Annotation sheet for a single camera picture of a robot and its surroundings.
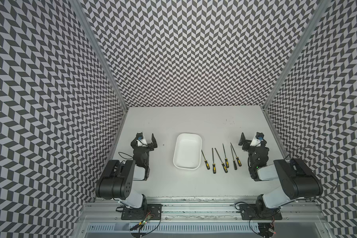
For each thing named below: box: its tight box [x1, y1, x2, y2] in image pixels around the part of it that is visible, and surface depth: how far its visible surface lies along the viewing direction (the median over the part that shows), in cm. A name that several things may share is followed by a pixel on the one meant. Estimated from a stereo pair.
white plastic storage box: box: [172, 132, 203, 171], surface depth 95 cm
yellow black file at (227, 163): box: [222, 143, 230, 169], surface depth 91 cm
